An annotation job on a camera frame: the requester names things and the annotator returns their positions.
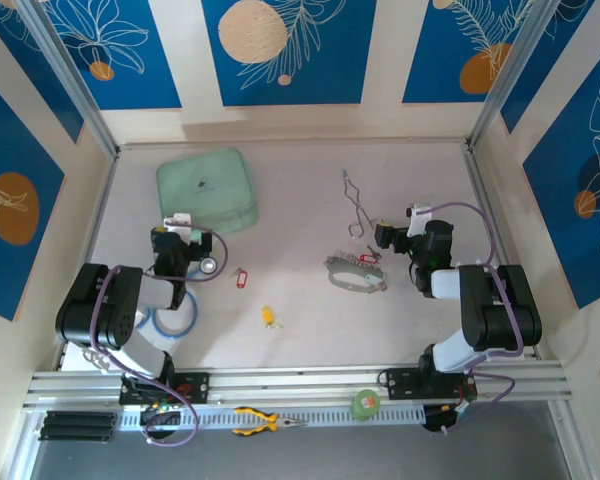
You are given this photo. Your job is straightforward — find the metal keyring plate with rings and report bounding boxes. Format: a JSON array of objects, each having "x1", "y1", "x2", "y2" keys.
[{"x1": 323, "y1": 252, "x2": 389, "y2": 295}]

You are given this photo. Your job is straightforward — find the blue tape roll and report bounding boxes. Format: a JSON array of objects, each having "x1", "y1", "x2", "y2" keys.
[{"x1": 138, "y1": 255, "x2": 220, "y2": 342}]

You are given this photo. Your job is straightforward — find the mint green zip case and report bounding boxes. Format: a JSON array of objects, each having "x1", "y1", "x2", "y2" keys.
[{"x1": 155, "y1": 148, "x2": 260, "y2": 235}]

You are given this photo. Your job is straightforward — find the metal crucible tongs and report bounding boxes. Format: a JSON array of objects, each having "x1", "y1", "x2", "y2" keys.
[{"x1": 341, "y1": 168, "x2": 387, "y2": 239}]

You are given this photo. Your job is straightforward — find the green tape roll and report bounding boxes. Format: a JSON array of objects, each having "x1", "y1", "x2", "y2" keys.
[{"x1": 349, "y1": 388, "x2": 381, "y2": 422}]

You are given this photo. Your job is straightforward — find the yellow black pliers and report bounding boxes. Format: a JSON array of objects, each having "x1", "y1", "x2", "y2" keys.
[{"x1": 232, "y1": 406, "x2": 309, "y2": 437}]

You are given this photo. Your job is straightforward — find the black ridged block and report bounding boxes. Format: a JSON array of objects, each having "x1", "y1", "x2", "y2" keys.
[{"x1": 38, "y1": 410, "x2": 117, "y2": 443}]

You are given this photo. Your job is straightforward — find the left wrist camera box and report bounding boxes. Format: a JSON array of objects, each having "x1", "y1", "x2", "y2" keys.
[{"x1": 162, "y1": 213, "x2": 195, "y2": 236}]

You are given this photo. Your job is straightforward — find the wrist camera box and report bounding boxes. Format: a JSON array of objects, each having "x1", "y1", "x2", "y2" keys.
[
  {"x1": 162, "y1": 213, "x2": 195, "y2": 236},
  {"x1": 405, "y1": 202, "x2": 435, "y2": 237}
]

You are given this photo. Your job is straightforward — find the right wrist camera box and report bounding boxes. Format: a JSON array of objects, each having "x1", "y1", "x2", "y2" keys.
[{"x1": 405, "y1": 202, "x2": 435, "y2": 237}]

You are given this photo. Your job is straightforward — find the aluminium side rail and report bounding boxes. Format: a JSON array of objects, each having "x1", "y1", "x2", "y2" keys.
[
  {"x1": 54, "y1": 149, "x2": 120, "y2": 371},
  {"x1": 463, "y1": 147, "x2": 541, "y2": 361}
]

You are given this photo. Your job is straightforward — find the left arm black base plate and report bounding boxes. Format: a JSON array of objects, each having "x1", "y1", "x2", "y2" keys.
[{"x1": 118, "y1": 370, "x2": 212, "y2": 406}]

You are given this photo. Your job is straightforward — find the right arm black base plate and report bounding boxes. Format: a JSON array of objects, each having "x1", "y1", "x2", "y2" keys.
[{"x1": 383, "y1": 367, "x2": 479, "y2": 401}]

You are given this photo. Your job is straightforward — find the aluminium corner post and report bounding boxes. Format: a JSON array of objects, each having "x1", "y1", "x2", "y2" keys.
[
  {"x1": 464, "y1": 0, "x2": 556, "y2": 149},
  {"x1": 17, "y1": 0, "x2": 121, "y2": 159}
]

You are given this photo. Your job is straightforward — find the aluminium front rail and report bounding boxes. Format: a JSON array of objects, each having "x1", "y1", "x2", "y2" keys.
[{"x1": 22, "y1": 362, "x2": 574, "y2": 409}]

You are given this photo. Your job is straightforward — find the grey slotted cable duct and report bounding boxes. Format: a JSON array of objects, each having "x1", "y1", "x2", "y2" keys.
[{"x1": 117, "y1": 403, "x2": 426, "y2": 431}]

